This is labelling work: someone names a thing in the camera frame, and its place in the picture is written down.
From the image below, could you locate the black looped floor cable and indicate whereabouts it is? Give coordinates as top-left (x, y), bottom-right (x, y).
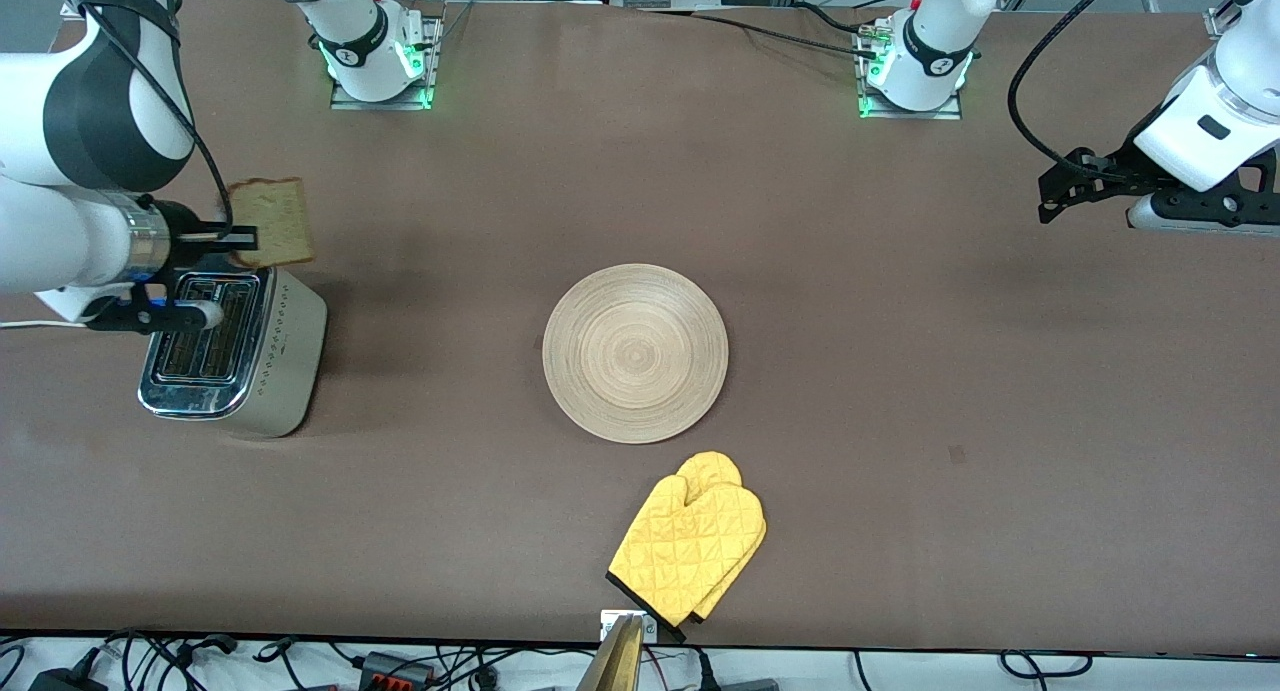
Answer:
top-left (1000, 650), bottom-right (1093, 681)

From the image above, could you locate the black power adapter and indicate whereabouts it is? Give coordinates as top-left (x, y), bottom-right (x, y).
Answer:
top-left (28, 668), bottom-right (109, 691)

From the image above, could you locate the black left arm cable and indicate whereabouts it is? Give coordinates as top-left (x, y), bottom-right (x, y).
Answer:
top-left (1007, 0), bottom-right (1138, 178)

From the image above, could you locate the black adapter with orange clips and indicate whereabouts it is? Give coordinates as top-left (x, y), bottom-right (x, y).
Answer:
top-left (358, 651), bottom-right (439, 689)

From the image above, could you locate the silver two-slot toaster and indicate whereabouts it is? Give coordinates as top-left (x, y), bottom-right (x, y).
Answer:
top-left (137, 254), bottom-right (329, 439)

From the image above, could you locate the long black table cable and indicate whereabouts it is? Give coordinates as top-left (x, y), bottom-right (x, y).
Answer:
top-left (640, 9), bottom-right (881, 62)

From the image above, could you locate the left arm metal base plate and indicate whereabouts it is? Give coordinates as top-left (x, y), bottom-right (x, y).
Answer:
top-left (857, 21), bottom-right (965, 122)

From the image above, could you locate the black plug with cable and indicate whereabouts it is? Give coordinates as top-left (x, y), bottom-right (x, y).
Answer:
top-left (690, 651), bottom-right (781, 691)

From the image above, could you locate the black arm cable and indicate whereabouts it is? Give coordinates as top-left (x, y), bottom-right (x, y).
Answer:
top-left (58, 0), bottom-right (237, 244)
top-left (1007, 0), bottom-right (1138, 178)

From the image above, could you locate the brass-coloured stand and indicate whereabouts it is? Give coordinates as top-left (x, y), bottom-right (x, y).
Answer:
top-left (575, 614), bottom-right (647, 691)

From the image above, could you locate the yellow quilted oven mitt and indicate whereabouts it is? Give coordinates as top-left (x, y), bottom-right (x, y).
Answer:
top-left (677, 451), bottom-right (768, 623)
top-left (607, 474), bottom-right (767, 643)

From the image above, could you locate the black floor cable bundle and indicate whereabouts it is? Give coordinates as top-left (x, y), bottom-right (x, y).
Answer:
top-left (95, 628), bottom-right (241, 691)

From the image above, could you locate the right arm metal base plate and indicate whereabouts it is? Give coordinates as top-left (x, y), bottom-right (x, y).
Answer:
top-left (330, 11), bottom-right (444, 112)

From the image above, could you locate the round wooden plate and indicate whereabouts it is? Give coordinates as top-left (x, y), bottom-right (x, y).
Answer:
top-left (542, 263), bottom-right (730, 445)

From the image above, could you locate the small white table-edge bracket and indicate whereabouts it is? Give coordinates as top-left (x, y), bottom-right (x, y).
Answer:
top-left (599, 610), bottom-right (659, 643)

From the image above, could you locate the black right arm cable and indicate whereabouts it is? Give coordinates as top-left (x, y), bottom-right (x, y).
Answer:
top-left (58, 0), bottom-right (237, 244)

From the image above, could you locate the short black table cable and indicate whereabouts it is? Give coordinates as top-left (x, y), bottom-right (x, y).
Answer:
top-left (793, 2), bottom-right (866, 36)

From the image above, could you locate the brown bread slice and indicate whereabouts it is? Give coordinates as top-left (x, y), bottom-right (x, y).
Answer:
top-left (226, 177), bottom-right (316, 270)

